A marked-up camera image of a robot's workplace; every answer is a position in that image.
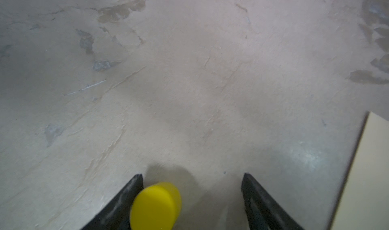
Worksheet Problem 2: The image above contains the yellow glue stick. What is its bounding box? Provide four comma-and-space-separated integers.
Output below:
129, 182, 182, 230

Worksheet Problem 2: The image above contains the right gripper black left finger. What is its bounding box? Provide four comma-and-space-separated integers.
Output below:
82, 174, 144, 230

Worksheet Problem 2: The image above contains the manila paper envelope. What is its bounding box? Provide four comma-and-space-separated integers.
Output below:
331, 112, 389, 230

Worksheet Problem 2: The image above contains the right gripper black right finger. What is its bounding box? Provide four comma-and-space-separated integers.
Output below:
241, 173, 304, 230

